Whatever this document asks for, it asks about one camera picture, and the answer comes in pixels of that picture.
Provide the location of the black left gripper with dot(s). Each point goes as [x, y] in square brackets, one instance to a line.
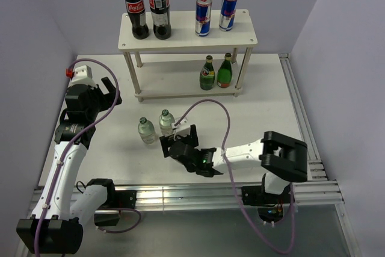
[108, 99]

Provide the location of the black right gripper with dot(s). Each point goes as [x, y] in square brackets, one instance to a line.
[166, 141]

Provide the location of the clear glass soda bottle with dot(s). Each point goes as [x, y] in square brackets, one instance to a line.
[166, 119]

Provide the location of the clear Chang soda bottle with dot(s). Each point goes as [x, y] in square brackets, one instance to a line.
[146, 131]

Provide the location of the green bottle colourful label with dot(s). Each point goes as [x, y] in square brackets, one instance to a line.
[207, 74]

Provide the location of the green bottle gold cap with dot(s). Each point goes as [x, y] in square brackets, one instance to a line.
[224, 75]

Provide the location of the Red Bull can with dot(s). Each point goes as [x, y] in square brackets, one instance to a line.
[203, 17]
[227, 14]

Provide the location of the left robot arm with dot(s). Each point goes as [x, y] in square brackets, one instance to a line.
[56, 224]

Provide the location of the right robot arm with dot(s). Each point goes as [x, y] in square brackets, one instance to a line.
[284, 157]

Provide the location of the white two-tier shelf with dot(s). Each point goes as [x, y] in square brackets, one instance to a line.
[168, 68]

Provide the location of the Coca-Cola glass bottle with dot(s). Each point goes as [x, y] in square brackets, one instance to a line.
[137, 14]

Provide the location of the dark cola bottle red label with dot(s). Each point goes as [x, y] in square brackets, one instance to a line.
[160, 11]

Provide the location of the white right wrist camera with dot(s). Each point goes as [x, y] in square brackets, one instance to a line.
[181, 130]

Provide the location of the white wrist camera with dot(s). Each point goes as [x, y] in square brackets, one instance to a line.
[181, 130]
[80, 75]

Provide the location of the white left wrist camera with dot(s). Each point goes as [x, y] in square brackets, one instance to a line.
[80, 75]

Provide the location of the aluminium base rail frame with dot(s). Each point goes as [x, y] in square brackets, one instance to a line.
[272, 209]

